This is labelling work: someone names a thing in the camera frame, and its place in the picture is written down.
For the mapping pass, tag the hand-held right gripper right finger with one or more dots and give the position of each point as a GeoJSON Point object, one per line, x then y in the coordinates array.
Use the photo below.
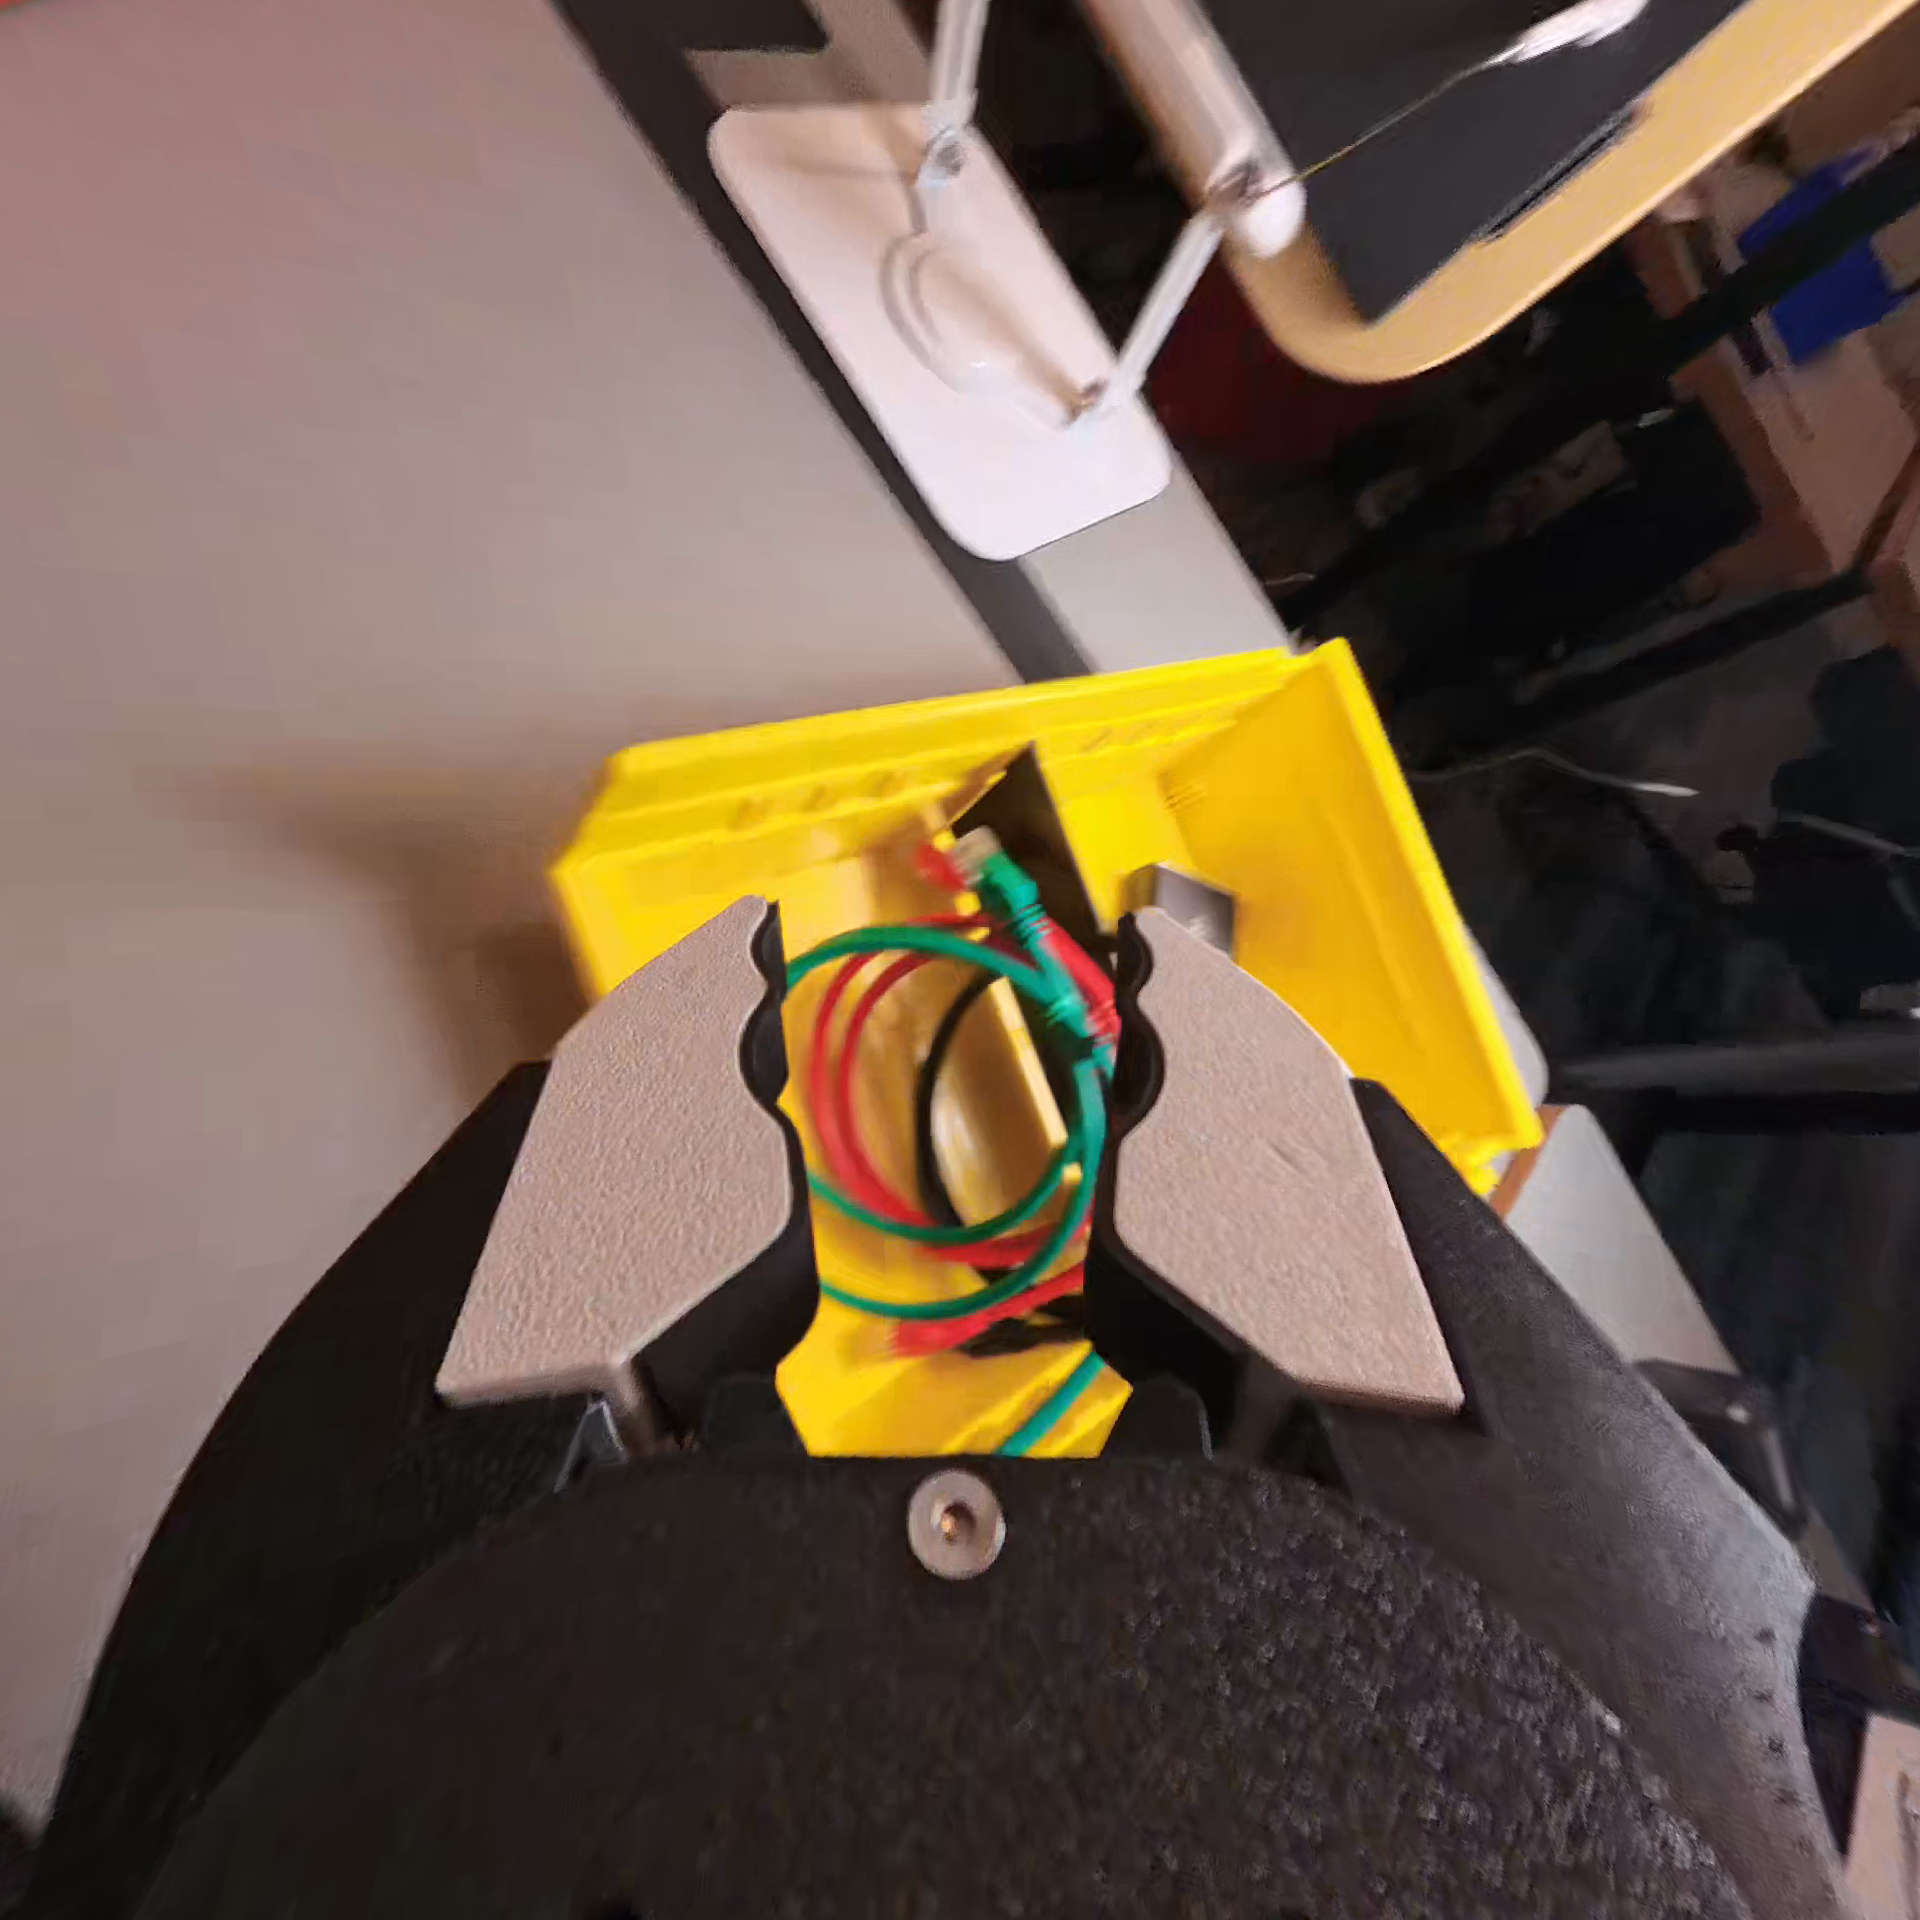
{"type": "Point", "coordinates": [1274, 1186]}

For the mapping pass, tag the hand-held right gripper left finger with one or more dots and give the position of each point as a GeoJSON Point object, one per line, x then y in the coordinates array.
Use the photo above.
{"type": "Point", "coordinates": [645, 1169]}

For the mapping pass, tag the yellow plastic bin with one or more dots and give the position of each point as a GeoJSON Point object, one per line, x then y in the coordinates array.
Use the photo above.
{"type": "Point", "coordinates": [1349, 932]}

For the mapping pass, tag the black ethernet adapter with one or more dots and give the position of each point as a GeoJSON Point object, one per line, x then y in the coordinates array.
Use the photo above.
{"type": "Point", "coordinates": [1187, 899]}

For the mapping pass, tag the white panel stand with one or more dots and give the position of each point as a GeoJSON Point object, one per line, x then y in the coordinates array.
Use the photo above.
{"type": "Point", "coordinates": [974, 451]}

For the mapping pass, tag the black wood-edged panel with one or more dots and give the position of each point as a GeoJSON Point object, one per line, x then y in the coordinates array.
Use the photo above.
{"type": "Point", "coordinates": [1426, 153]}

